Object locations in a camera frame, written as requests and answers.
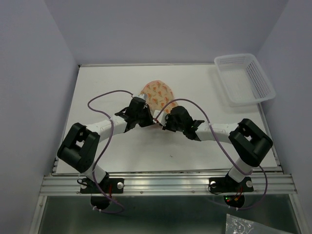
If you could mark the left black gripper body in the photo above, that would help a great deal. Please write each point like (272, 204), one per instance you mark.
(143, 118)

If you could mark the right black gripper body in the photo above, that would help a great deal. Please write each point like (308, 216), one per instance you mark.
(171, 125)

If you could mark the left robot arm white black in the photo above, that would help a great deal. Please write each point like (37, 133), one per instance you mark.
(80, 145)

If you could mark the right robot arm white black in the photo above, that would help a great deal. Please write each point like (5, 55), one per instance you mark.
(249, 141)

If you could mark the clear plastic bag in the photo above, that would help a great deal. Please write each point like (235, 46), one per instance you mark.
(237, 224)

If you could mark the white plastic basket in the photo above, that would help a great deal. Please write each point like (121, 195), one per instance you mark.
(243, 79)

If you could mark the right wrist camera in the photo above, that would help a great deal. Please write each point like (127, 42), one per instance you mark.
(159, 117)

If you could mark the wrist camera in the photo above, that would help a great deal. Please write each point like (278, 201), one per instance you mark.
(143, 96)
(159, 117)

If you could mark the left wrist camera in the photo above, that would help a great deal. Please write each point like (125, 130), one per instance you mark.
(143, 96)

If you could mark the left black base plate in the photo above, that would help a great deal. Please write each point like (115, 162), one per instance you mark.
(109, 186)

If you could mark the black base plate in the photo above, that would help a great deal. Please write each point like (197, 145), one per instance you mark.
(228, 185)
(109, 186)

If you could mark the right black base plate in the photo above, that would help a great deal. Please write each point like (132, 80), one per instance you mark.
(228, 185)

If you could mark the aluminium frame rail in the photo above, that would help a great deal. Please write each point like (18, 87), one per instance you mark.
(160, 184)

